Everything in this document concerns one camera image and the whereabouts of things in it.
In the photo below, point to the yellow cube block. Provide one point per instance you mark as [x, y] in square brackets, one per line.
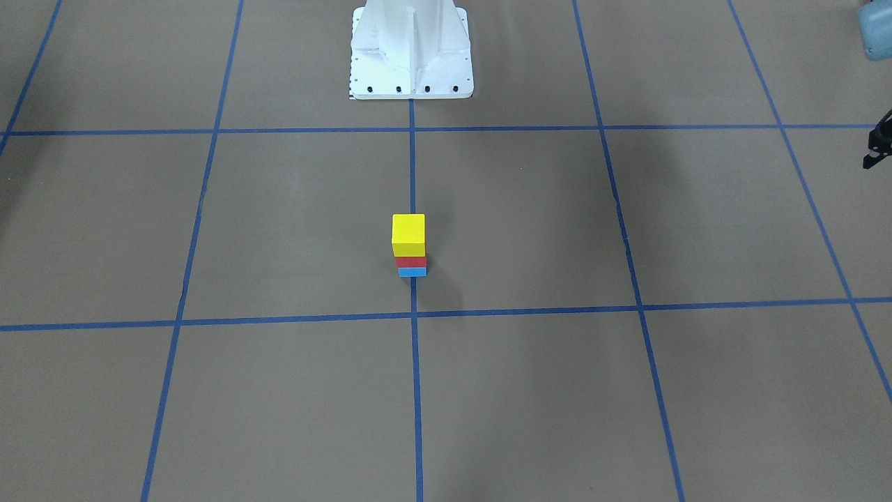
[408, 235]

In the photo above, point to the blue cube block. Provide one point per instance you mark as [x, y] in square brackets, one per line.
[412, 271]

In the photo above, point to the red cube block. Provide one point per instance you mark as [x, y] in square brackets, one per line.
[411, 261]

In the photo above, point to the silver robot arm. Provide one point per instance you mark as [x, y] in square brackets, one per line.
[874, 20]

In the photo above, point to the white pedestal column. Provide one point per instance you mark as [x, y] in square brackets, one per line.
[410, 50]

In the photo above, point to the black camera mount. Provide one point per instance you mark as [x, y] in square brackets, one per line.
[879, 143]

